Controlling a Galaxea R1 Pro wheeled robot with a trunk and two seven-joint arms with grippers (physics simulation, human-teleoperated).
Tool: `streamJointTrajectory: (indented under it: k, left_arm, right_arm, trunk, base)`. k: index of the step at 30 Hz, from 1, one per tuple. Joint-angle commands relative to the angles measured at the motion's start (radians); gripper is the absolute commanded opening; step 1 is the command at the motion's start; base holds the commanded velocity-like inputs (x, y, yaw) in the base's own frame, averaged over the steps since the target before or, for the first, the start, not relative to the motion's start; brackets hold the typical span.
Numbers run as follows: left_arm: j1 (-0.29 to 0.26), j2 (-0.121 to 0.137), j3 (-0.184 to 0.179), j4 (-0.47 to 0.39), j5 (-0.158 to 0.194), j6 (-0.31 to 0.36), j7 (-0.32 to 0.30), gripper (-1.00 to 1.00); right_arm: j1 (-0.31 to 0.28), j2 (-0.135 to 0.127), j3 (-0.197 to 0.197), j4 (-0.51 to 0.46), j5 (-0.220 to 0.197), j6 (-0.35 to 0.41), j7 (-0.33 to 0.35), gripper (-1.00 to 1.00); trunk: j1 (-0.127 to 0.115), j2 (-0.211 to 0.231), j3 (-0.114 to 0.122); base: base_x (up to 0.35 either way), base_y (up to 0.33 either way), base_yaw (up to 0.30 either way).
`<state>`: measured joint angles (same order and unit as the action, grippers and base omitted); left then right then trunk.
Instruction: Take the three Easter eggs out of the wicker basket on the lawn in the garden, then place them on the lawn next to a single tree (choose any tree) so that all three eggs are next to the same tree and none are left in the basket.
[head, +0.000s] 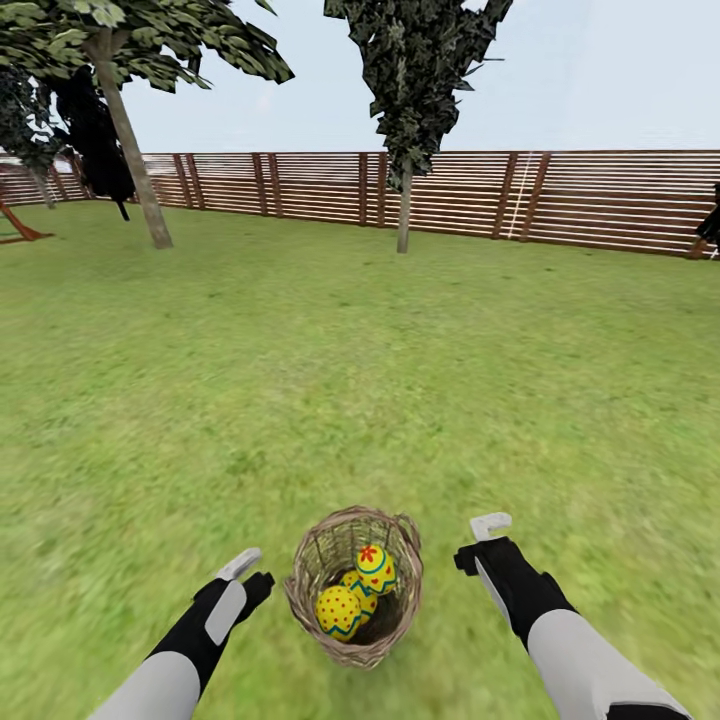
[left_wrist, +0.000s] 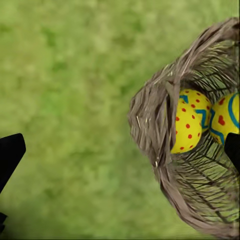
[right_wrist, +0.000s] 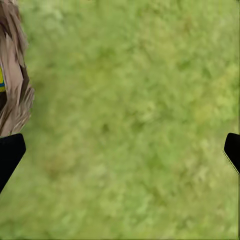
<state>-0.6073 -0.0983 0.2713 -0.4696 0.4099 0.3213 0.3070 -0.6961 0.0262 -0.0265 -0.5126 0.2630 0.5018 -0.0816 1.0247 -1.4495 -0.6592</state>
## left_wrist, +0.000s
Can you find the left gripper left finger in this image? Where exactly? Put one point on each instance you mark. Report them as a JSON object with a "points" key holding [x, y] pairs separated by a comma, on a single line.
{"points": [[12, 150]]}

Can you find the wicker basket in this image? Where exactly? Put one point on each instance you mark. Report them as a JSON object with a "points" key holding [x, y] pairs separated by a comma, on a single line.
{"points": [[152, 122]]}

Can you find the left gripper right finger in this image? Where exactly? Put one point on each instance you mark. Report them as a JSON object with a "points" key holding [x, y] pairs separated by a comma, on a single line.
{"points": [[232, 149]]}

